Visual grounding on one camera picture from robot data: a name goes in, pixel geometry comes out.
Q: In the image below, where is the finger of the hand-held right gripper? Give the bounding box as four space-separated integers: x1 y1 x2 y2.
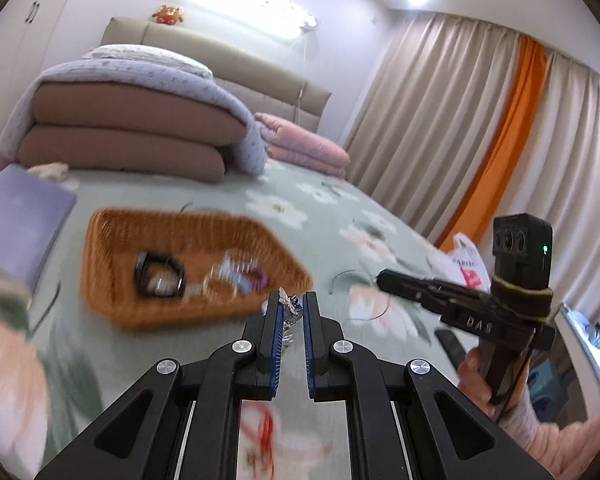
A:
405 291 486 317
376 269 491 297

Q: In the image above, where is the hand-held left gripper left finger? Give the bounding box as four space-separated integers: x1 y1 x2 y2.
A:
35 292 286 480

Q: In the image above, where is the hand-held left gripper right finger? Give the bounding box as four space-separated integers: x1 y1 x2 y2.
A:
302 291 556 480

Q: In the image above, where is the silver butterfly hair clip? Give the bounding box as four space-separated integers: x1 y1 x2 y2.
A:
279 287 301 348

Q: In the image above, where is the clear bead bracelet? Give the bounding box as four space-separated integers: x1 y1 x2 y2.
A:
202 260 246 302

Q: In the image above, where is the brown wicker basket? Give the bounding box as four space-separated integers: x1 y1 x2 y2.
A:
80 208 313 330

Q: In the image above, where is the person's right forearm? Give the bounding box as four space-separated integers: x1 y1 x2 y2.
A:
500 400 600 480

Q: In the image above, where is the person's right hand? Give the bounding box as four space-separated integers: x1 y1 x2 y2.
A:
457 349 528 413

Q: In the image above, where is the silver bangle with purple stone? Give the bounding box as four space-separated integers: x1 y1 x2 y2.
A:
330 270 397 322

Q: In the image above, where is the white plastic bag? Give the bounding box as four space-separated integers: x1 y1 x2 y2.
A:
440 232 493 291

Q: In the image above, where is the blue stool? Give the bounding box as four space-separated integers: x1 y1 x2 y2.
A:
527 365 563 421

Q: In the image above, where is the orange curtain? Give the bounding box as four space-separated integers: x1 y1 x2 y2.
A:
437 35 551 253

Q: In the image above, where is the black wristband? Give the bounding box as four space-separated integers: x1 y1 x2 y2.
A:
134 251 187 297

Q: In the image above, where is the folded pink blanket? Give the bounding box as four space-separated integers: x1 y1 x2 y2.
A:
254 112 351 178

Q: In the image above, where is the beige curtain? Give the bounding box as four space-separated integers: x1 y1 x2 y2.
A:
342 10 600 311

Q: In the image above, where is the beige padded headboard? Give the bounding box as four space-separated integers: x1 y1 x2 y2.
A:
101 16 333 131

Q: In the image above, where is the folded brown and lilac quilt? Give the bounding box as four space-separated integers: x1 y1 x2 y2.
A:
0 59 268 177

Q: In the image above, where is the small beige cloth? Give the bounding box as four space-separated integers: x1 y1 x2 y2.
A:
30 162 70 181

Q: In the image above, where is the blue book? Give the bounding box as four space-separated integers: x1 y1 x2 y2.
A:
0 164 78 286

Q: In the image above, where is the white pillow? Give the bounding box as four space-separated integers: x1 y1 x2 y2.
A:
82 44 215 80

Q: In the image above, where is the orange plush toy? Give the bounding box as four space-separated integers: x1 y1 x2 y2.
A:
151 5 186 26

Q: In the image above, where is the white wardrobe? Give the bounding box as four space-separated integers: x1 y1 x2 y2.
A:
0 0 91 66

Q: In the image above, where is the red cord bracelet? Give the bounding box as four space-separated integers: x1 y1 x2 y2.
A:
250 402 281 461

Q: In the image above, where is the white charging cable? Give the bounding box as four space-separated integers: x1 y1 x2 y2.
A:
295 42 312 123

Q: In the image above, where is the wall light bar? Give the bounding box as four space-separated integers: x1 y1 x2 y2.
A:
185 0 321 41

